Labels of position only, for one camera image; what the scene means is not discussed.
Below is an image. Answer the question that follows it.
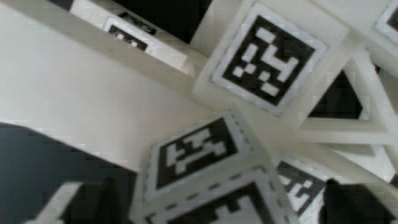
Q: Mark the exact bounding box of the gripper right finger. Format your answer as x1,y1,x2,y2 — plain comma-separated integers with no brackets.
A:
321,179,398,224

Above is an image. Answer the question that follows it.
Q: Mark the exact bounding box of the white chair leg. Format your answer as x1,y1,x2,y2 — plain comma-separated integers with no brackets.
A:
129,109,298,224
69,0,186,69

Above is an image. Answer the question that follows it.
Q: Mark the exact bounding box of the white chair back part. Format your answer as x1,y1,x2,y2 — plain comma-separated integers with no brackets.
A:
0,0,398,224

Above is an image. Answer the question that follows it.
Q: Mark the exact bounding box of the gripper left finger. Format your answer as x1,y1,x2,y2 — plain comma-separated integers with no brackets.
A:
23,178,119,224

